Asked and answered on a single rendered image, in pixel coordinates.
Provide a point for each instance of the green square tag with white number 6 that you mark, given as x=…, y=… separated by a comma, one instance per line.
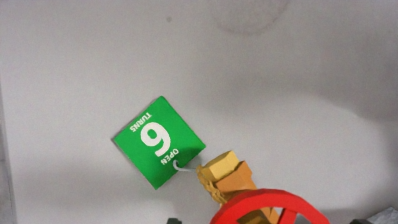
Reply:
x=159, y=138

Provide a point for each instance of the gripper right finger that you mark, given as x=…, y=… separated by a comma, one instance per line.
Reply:
x=360, y=221

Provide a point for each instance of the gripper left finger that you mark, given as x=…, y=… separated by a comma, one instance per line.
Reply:
x=173, y=221

